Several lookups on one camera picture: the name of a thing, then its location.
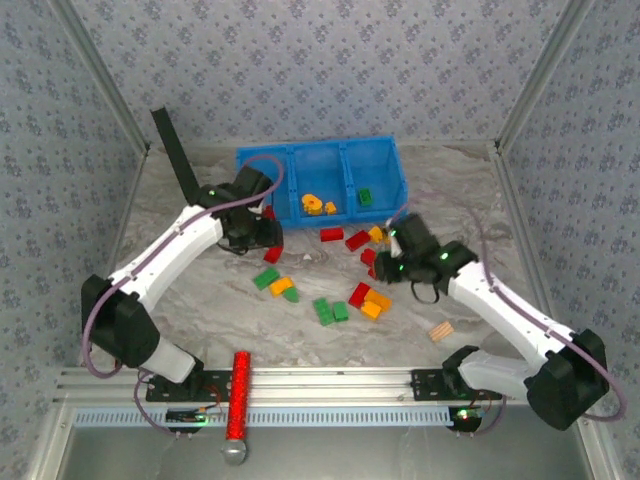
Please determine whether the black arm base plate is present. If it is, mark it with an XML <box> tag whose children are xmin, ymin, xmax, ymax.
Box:
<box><xmin>145</xmin><ymin>370</ymin><xmax>234</xmax><ymax>402</ymax></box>
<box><xmin>410</xmin><ymin>368</ymin><xmax>503</xmax><ymax>401</ymax></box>

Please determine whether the black right gripper cable loop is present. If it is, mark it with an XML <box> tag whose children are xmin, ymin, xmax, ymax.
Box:
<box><xmin>409</xmin><ymin>279</ymin><xmax>442</xmax><ymax>305</ymax></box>

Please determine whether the aluminium side rail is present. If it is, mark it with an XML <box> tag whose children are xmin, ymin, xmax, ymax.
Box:
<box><xmin>489</xmin><ymin>144</ymin><xmax>571</xmax><ymax>364</ymax></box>
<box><xmin>77</xmin><ymin>144</ymin><xmax>151</xmax><ymax>369</ymax></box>

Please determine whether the grey metal panel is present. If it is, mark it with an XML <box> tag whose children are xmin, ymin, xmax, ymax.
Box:
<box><xmin>54</xmin><ymin>404</ymin><xmax>589</xmax><ymax>480</ymax></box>

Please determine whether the blue three-compartment bin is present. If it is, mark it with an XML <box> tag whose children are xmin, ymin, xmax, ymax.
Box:
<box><xmin>234</xmin><ymin>135</ymin><xmax>408</xmax><ymax>232</ymax></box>

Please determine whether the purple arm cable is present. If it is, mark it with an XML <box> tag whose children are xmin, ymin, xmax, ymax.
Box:
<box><xmin>387</xmin><ymin>192</ymin><xmax>629</xmax><ymax>437</ymax></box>
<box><xmin>82</xmin><ymin>154</ymin><xmax>285</xmax><ymax>437</ymax></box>

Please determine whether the aluminium corner post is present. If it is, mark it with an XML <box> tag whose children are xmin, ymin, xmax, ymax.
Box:
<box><xmin>494</xmin><ymin>0</ymin><xmax>596</xmax><ymax>151</ymax></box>

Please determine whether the slotted grey cable duct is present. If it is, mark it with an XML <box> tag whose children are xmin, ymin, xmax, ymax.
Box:
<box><xmin>73</xmin><ymin>405</ymin><xmax>451</xmax><ymax>427</ymax></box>

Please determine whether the red glitter microphone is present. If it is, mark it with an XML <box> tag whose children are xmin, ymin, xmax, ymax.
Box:
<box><xmin>220</xmin><ymin>350</ymin><xmax>253</xmax><ymax>466</ymax></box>

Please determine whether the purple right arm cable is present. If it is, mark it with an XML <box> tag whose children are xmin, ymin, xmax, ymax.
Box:
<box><xmin>387</xmin><ymin>192</ymin><xmax>629</xmax><ymax>437</ymax></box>

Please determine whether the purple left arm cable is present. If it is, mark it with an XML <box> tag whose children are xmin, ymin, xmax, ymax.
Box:
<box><xmin>82</xmin><ymin>154</ymin><xmax>285</xmax><ymax>437</ymax></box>

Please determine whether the aluminium back rail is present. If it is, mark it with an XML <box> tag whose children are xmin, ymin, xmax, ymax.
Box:
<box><xmin>147</xmin><ymin>140</ymin><xmax>499</xmax><ymax>151</ymax></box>

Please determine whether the long black bar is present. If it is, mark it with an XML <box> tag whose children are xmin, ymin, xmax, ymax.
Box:
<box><xmin>149</xmin><ymin>106</ymin><xmax>202</xmax><ymax>206</ymax></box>

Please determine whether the aluminium front rail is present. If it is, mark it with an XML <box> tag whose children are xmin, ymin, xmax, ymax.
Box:
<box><xmin>52</xmin><ymin>364</ymin><xmax>599</xmax><ymax>406</ymax></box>

